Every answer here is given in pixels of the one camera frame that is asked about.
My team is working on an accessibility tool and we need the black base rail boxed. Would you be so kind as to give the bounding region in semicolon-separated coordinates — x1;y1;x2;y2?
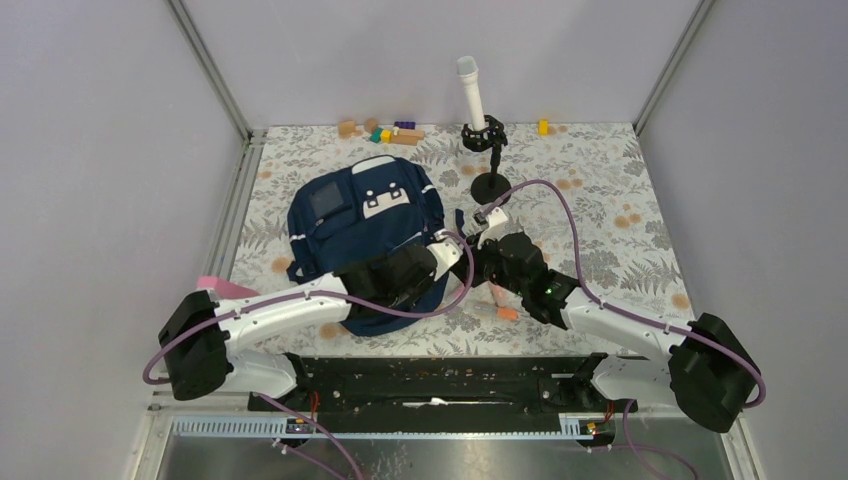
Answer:
278;354;626;434

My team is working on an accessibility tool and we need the teal toy block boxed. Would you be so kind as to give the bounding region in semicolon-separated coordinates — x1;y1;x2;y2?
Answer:
369;128;387;144

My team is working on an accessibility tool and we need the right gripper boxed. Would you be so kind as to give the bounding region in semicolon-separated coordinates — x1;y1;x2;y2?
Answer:
449;232;528;298

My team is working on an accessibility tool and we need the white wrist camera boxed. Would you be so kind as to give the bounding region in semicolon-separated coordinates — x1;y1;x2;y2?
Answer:
426;229;464;281
474;207;509;248

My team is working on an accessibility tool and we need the purple cable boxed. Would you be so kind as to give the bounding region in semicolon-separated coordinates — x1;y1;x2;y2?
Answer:
475;179;768;480
142;230;476;480

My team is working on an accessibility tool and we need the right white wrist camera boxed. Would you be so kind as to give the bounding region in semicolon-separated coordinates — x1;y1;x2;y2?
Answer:
474;207;509;248

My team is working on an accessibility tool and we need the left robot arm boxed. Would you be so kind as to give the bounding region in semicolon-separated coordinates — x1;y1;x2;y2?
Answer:
143;243;459;411

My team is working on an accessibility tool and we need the black microphone stand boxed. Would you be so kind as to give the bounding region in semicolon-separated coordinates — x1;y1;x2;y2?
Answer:
461;114;512;205

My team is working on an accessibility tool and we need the navy blue student backpack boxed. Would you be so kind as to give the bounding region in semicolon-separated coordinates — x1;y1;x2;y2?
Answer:
286;155;466;338

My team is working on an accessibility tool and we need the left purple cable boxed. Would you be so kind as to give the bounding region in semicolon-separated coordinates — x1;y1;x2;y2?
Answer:
142;230;476;480

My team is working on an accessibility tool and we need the grey orange-capped marker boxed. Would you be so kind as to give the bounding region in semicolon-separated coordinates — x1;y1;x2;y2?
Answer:
471;303;519;321

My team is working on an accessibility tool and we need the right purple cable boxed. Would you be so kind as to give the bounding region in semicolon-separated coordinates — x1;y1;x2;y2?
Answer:
475;179;768;480

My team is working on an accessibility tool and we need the round wooden block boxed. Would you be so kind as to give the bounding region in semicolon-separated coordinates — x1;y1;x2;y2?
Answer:
363;118;379;134

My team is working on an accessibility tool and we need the pink box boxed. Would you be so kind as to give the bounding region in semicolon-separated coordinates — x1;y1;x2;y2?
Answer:
196;276;259;300

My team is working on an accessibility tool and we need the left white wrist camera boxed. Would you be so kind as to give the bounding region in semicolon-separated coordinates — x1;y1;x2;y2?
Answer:
426;229;464;281

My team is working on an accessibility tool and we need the white microphone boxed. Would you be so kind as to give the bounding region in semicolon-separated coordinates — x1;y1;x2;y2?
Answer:
457;56;487;131

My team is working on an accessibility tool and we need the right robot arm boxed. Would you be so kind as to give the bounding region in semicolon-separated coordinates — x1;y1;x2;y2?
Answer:
451;232;761;433

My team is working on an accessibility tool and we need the long tan wooden block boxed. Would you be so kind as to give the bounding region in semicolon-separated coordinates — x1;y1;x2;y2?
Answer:
389;128;426;146

